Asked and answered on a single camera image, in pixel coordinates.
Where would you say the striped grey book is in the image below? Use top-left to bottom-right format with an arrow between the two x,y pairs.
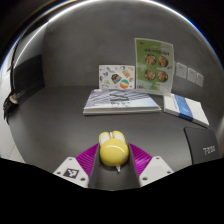
82,88 -> 163,116

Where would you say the yellow computer mouse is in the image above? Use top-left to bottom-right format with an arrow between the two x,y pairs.
98,130 -> 130,173

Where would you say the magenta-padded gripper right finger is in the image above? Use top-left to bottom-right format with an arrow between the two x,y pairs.
126,142 -> 175,189

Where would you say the white sticker card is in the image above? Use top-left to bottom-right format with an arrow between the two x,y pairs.
98,64 -> 136,90

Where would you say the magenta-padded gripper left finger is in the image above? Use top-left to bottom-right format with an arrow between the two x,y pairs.
53,142 -> 104,189

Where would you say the white book with blue band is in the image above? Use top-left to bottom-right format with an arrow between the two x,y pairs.
163,93 -> 210,128

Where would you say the black cable bundle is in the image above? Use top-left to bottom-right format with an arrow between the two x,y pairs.
3,92 -> 19,121

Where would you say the black monitor screen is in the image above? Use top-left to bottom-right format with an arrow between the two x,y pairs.
11,54 -> 46,98

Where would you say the white wall socket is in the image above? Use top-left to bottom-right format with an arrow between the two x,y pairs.
175,62 -> 188,80
195,72 -> 205,88
187,67 -> 197,83

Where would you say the green standing menu sheet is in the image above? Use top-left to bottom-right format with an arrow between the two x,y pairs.
133,37 -> 175,96

